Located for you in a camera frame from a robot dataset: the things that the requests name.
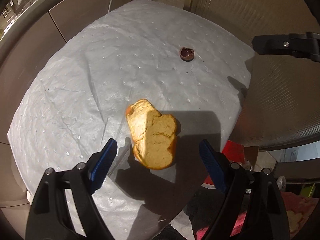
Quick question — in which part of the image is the red snack wrapper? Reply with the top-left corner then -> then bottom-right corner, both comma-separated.
204,140 -> 245,185

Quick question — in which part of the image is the brown chestnut shell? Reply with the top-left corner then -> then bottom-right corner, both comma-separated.
179,47 -> 195,62

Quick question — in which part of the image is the white absorbent table mat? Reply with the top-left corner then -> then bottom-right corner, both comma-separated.
8,0 -> 254,239

